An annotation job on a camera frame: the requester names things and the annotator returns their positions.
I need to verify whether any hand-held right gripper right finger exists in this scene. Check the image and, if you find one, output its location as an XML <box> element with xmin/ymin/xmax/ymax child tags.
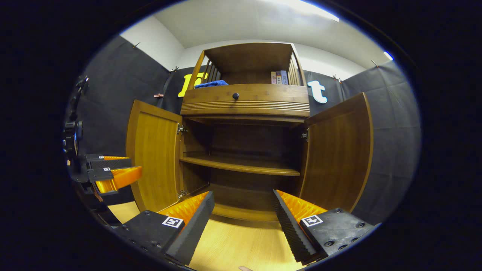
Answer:
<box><xmin>273</xmin><ymin>189</ymin><xmax>377</xmax><ymax>265</ymax></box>

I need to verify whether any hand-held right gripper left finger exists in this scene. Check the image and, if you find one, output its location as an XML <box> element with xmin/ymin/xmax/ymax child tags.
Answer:
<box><xmin>113</xmin><ymin>191</ymin><xmax>215</xmax><ymax>266</ymax></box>

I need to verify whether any wooden cabinet door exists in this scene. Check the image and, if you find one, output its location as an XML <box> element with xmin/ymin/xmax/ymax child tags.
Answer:
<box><xmin>299</xmin><ymin>92</ymin><xmax>374</xmax><ymax>213</ymax></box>
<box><xmin>126</xmin><ymin>99</ymin><xmax>184</xmax><ymax>212</ymax></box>

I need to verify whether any wooden inner cabinet shelf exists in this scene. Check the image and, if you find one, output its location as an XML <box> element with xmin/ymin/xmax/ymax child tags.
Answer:
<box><xmin>180</xmin><ymin>155</ymin><xmax>301</xmax><ymax>177</ymax></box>

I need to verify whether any black backdrop cloth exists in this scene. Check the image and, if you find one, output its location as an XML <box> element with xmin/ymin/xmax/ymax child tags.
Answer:
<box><xmin>66</xmin><ymin>36</ymin><xmax>421</xmax><ymax>226</ymax></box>

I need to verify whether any blue folded cloth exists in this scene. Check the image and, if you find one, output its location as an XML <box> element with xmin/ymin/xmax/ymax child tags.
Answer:
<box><xmin>194</xmin><ymin>80</ymin><xmax>229</xmax><ymax>89</ymax></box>

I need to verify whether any large ceiling light panel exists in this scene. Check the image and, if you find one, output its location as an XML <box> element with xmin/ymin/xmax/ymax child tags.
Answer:
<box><xmin>264</xmin><ymin>0</ymin><xmax>339</xmax><ymax>22</ymax></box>

